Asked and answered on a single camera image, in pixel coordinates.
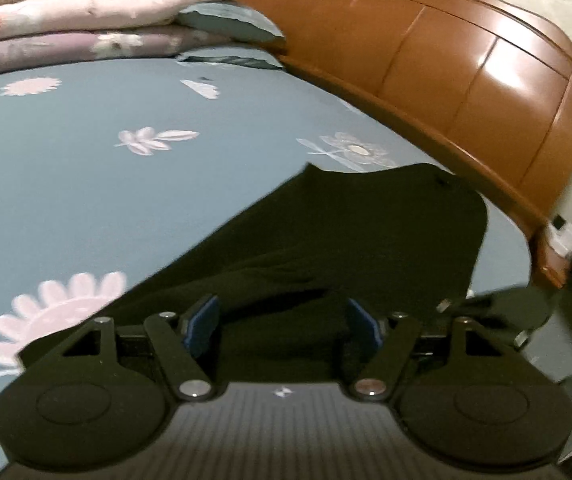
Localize purple floral quilt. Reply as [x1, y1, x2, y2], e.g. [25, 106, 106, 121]
[0, 27, 217, 83]

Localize pink floral quilt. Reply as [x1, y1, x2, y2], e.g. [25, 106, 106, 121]
[0, 0, 257, 48]

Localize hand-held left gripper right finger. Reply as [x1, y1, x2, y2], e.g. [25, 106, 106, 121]
[348, 299, 507, 401]

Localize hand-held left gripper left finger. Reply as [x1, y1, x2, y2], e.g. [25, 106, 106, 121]
[63, 294, 219, 401]

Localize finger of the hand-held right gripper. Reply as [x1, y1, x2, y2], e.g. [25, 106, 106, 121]
[436, 294, 492, 322]

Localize wooden nightstand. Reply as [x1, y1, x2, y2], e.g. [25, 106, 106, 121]
[536, 240, 572, 291]

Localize black pants with white drawstring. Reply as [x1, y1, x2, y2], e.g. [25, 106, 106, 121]
[18, 162, 489, 386]

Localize white plastic box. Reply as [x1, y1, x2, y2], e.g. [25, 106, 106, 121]
[548, 215, 572, 256]

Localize wooden headboard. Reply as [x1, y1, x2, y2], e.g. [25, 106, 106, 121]
[241, 0, 572, 291]

